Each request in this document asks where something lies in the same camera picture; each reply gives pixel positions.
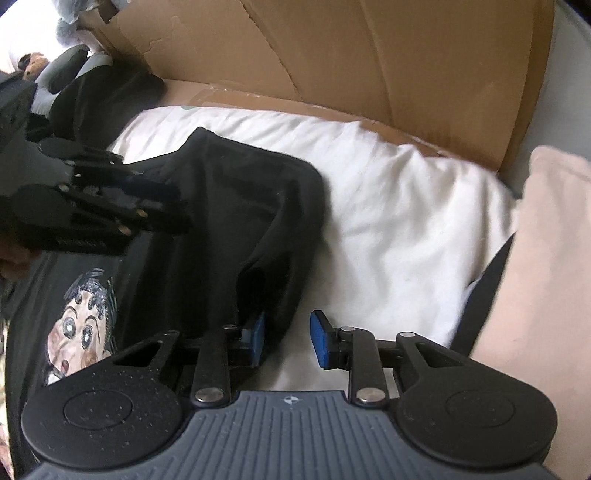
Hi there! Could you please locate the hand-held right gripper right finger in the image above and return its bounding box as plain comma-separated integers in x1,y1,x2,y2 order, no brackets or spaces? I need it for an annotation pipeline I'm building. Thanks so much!
310,310,467,408

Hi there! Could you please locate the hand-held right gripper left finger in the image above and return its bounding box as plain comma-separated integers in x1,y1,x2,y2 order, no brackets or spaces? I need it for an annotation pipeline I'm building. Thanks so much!
113,311,267,408

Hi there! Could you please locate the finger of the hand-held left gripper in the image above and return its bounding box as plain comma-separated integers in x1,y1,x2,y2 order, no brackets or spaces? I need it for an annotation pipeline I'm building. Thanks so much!
69,191,191,234
74,150,181,204

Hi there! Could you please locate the black cartoon print t-shirt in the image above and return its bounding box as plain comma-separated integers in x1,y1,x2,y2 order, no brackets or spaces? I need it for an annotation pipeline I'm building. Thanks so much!
0,127,331,480

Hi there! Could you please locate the black buttoned garment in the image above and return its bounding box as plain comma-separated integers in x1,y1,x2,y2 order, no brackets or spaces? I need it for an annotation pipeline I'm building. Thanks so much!
48,69,167,148

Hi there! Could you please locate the grey neck pillow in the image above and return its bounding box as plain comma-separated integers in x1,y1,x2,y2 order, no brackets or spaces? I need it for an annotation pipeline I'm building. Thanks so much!
34,44,114,116

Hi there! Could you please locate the brown plush toy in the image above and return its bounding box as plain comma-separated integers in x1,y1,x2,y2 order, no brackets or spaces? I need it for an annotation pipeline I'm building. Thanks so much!
18,53,49,81

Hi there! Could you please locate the cream printed bed sheet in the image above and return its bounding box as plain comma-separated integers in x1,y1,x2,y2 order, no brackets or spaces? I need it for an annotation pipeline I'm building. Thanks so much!
108,105,520,393

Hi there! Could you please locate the brown flattened cardboard box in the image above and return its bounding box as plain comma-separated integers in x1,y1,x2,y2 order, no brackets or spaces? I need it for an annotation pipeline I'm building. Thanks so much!
78,0,555,174

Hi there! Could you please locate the beige folded shirt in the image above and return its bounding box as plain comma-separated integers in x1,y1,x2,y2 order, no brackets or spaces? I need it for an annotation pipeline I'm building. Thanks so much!
471,145,591,480

